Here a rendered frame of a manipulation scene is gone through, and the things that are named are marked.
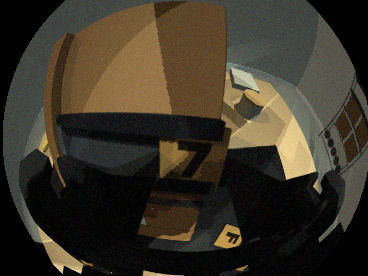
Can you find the white paper ticket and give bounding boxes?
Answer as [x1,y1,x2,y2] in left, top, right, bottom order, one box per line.
[141,215,147,225]

